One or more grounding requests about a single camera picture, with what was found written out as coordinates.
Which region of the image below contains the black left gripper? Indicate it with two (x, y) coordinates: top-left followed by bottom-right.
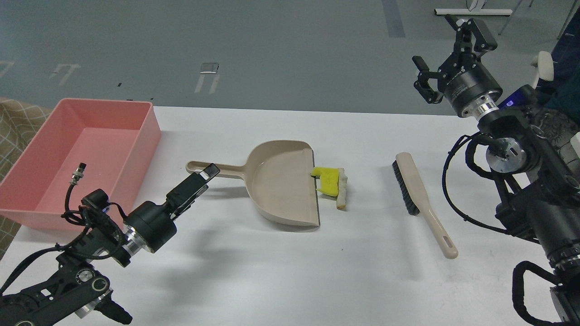
(123, 163), (220, 254)

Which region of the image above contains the white bread slice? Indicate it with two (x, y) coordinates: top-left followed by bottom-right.
(336, 168), (348, 211)

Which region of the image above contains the person in dark clothes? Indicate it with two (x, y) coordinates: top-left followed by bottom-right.
(535, 9), (580, 168)

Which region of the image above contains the beige hand brush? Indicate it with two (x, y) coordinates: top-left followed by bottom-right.
(392, 152), (459, 259)

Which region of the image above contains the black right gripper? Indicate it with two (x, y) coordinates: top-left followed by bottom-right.
(412, 14), (503, 118)

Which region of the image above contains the white office chair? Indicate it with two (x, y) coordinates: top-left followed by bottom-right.
(530, 50), (554, 89)

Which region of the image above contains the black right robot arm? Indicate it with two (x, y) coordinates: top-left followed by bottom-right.
(412, 14), (580, 326)

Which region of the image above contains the beige plastic dustpan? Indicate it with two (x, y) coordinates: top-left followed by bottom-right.
(215, 140), (320, 227)

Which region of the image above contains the beige checked cloth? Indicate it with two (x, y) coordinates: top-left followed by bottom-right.
(0, 97), (52, 259)

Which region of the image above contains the white table base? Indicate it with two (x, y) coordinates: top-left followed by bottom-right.
(433, 0), (514, 17)

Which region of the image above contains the yellow sponge piece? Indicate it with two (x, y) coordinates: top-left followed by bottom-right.
(310, 167), (340, 197)

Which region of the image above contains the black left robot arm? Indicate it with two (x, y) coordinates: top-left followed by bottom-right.
(1, 163), (220, 326)

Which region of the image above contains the pink plastic bin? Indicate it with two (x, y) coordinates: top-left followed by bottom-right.
(0, 98), (161, 231)

